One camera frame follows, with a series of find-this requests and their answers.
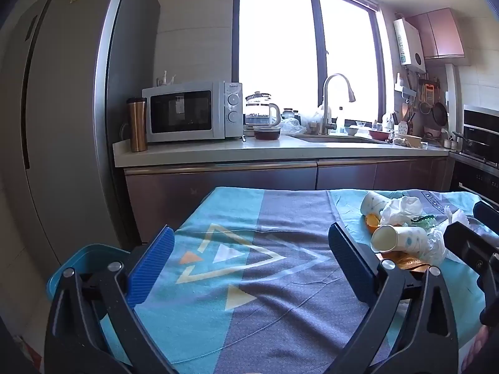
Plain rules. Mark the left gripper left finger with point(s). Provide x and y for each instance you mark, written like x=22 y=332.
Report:
x=96 y=328

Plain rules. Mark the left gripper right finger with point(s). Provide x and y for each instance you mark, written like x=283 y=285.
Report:
x=427 y=340

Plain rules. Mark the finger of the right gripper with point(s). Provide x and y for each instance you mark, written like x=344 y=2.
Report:
x=487 y=215
x=471 y=248

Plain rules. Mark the copper foil snack bag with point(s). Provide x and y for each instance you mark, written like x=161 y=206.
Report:
x=404 y=261

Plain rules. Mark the white tissue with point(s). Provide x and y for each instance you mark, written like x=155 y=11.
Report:
x=401 y=211

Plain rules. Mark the blue plastic trash bin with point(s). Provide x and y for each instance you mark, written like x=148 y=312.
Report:
x=89 y=260

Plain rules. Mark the chrome kitchen faucet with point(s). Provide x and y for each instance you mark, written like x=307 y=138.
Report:
x=336 y=92

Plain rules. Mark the large kitchen window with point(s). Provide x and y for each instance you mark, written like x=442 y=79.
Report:
x=287 y=48

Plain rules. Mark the person's right hand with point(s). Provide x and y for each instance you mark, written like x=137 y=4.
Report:
x=473 y=347

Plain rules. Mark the crumpled clear plastic wrap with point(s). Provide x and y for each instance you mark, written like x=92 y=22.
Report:
x=435 y=251

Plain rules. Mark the black built-in oven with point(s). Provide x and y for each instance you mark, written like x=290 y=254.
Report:
x=475 y=167

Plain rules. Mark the near dotted paper cup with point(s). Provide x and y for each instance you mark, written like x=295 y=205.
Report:
x=409 y=239

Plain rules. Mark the dotted paper cup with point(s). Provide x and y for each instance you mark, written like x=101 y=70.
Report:
x=373 y=203
x=409 y=239

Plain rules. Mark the orange peel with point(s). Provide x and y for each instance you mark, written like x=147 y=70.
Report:
x=372 y=222

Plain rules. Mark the hanging black frying pan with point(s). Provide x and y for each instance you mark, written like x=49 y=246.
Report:
x=439 y=112

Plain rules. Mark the far dotted paper cup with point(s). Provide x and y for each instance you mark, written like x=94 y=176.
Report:
x=373 y=203

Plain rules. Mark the red bowl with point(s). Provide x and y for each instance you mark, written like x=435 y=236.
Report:
x=379 y=135

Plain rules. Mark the dark brown base cabinets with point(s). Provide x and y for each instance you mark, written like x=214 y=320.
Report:
x=168 y=195

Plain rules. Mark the white water heater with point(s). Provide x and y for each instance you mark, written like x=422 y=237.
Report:
x=409 y=46

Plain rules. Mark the blue grey patterned tablecloth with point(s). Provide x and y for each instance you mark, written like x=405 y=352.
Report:
x=252 y=285

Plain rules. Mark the clear plastic bag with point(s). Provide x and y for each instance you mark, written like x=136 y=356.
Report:
x=291 y=127

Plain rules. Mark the dark red food container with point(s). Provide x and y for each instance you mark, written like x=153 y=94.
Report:
x=267 y=133

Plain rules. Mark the copper travel mug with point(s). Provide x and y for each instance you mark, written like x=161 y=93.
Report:
x=136 y=114

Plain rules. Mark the glass electric kettle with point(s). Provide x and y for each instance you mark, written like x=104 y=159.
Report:
x=260 y=111

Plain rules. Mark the white microwave oven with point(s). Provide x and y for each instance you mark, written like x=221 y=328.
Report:
x=202 y=110

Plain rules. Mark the grey refrigerator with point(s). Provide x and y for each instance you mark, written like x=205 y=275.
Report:
x=69 y=69

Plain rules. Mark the pink wall cabinet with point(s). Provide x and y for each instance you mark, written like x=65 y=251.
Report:
x=439 y=34

